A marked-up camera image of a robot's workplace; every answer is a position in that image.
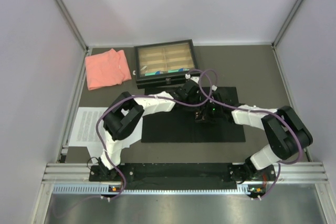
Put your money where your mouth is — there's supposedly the pink folded cloth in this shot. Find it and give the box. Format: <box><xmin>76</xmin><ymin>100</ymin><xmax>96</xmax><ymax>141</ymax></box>
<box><xmin>85</xmin><ymin>49</ymin><xmax>132</xmax><ymax>91</ymax></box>

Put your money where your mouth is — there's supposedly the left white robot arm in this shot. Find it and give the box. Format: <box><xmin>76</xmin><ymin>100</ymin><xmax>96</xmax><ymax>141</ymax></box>
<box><xmin>96</xmin><ymin>77</ymin><xmax>207</xmax><ymax>180</ymax></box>

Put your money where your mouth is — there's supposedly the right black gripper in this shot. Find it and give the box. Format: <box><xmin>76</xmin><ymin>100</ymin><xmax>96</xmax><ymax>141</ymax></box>
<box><xmin>197</xmin><ymin>100</ymin><xmax>224</xmax><ymax>124</ymax></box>

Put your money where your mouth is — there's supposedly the black ring binder folder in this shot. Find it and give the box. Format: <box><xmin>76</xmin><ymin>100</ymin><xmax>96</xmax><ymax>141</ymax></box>
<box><xmin>141</xmin><ymin>86</ymin><xmax>246</xmax><ymax>144</ymax></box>

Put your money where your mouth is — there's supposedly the black glass-lid compartment box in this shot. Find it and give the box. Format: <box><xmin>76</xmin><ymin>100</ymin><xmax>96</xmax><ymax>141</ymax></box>
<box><xmin>134</xmin><ymin>39</ymin><xmax>198</xmax><ymax>89</ymax></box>

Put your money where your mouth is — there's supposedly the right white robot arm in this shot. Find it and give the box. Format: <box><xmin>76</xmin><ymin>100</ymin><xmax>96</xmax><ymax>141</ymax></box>
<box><xmin>195</xmin><ymin>91</ymin><xmax>313</xmax><ymax>180</ymax></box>

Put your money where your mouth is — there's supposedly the aluminium frame rail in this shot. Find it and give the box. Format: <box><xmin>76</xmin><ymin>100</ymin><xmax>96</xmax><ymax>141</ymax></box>
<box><xmin>54</xmin><ymin>0</ymin><xmax>88</xmax><ymax>51</ymax></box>

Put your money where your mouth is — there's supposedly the grey slotted cable duct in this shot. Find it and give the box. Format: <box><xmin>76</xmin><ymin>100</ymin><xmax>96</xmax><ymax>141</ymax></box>
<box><xmin>52</xmin><ymin>184</ymin><xmax>250</xmax><ymax>196</ymax></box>

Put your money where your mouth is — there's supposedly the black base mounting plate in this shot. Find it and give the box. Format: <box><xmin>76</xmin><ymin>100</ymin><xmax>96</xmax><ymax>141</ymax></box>
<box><xmin>89</xmin><ymin>162</ymin><xmax>276</xmax><ymax>189</ymax></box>

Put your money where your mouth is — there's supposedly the lower white paper sheet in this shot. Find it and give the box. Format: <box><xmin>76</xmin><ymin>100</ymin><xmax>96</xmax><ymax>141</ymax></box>
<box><xmin>87</xmin><ymin>143</ymin><xmax>130</xmax><ymax>159</ymax></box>

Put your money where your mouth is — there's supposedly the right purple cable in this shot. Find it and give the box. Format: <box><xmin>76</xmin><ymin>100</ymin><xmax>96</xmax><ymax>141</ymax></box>
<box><xmin>199</xmin><ymin>69</ymin><xmax>305</xmax><ymax>200</ymax></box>

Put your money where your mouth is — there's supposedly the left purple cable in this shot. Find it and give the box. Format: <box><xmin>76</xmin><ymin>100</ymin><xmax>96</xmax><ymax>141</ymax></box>
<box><xmin>51</xmin><ymin>69</ymin><xmax>220</xmax><ymax>218</ymax></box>

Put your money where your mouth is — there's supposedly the purple cable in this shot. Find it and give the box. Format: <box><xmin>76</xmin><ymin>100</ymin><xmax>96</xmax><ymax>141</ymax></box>
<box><xmin>199</xmin><ymin>69</ymin><xmax>305</xmax><ymax>200</ymax></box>
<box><xmin>51</xmin><ymin>69</ymin><xmax>220</xmax><ymax>218</ymax></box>

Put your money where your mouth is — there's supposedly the printed white paper sheet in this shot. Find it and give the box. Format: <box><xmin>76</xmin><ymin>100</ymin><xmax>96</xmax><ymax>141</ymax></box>
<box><xmin>68</xmin><ymin>107</ymin><xmax>143</xmax><ymax>148</ymax></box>

